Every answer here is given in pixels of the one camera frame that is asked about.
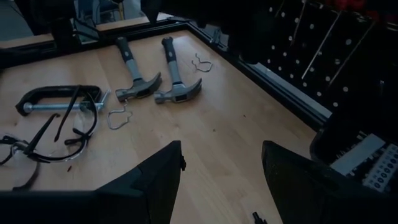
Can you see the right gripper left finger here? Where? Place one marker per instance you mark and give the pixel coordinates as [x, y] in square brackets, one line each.
[109, 205]

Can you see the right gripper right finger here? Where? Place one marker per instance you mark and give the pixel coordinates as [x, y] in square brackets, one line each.
[311, 199]

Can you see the black plastic bin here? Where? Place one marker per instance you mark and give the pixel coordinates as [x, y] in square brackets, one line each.
[323, 149]

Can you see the U-shaped metal peg hook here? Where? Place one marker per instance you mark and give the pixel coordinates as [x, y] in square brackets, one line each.
[108, 119]
[203, 71]

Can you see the black ballpoint pen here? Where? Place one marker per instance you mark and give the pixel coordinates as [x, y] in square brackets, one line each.
[258, 217]

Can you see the grey bit holder strip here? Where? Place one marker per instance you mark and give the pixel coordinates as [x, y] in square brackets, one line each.
[382, 174]
[357, 154]

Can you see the claw hammer black grip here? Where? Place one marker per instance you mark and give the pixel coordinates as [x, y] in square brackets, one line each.
[138, 74]
[177, 77]

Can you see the clear safety glasses black frame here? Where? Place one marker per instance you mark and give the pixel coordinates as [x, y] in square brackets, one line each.
[18, 146]
[84, 121]

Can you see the black C-clamp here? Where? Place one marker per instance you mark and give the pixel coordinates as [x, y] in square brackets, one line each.
[46, 91]

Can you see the black pegboard tool cart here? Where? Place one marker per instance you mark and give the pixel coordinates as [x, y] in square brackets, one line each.
[357, 77]

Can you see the black aluminium table frame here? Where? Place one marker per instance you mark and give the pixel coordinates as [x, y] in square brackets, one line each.
[295, 102]

